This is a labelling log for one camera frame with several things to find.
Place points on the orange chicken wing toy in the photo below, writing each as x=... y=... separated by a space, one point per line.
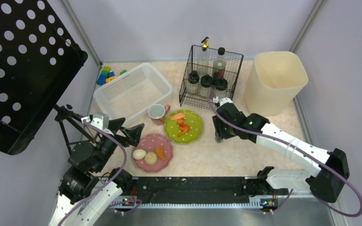
x=184 y=128

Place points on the colourful toy blocks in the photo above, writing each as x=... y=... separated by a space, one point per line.
x=106 y=76

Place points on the black perforated metal panel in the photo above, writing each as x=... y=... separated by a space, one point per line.
x=38 y=60

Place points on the white egg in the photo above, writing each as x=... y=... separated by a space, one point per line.
x=139 y=154

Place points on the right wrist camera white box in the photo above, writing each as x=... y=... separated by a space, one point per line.
x=218 y=102

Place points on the orange fried chicken piece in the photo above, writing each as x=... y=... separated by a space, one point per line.
x=159 y=151

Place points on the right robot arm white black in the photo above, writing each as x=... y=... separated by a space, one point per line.
x=324 y=173

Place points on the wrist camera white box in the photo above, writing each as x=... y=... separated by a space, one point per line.
x=98 y=122
x=218 y=102

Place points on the white plastic basket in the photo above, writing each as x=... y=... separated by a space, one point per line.
x=133 y=93

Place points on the pink mug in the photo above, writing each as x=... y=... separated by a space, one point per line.
x=158 y=112

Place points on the orange melon slice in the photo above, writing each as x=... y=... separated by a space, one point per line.
x=177 y=116

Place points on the black wire basket rack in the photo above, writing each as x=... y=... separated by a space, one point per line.
x=232 y=70

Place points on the glass shaker black lid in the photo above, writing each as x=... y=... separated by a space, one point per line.
x=193 y=82
x=220 y=86
x=206 y=83

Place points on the small pepper jar black lid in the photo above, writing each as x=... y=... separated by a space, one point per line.
x=219 y=139

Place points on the green polka dot plate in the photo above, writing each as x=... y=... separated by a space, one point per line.
x=194 y=122

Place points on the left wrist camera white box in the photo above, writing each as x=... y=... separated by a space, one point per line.
x=98 y=122

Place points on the red shrimp toy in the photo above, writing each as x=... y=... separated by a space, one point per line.
x=180 y=122

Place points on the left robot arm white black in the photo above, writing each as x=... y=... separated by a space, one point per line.
x=79 y=202

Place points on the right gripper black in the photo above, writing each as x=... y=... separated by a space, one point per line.
x=219 y=128

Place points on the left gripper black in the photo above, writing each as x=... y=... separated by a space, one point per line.
x=116 y=134

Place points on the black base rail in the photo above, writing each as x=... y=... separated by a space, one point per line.
x=194 y=190

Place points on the glass oil bottle gold spout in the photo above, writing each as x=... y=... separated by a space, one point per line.
x=203 y=58

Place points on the beige plastic bin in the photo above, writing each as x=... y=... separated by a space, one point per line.
x=274 y=81

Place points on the dark sauce bottle black cap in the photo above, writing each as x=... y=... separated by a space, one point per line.
x=219 y=64

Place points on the pink polka dot plate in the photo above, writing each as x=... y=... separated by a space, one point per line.
x=149 y=143

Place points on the beige round bun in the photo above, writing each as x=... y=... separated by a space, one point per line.
x=151 y=158

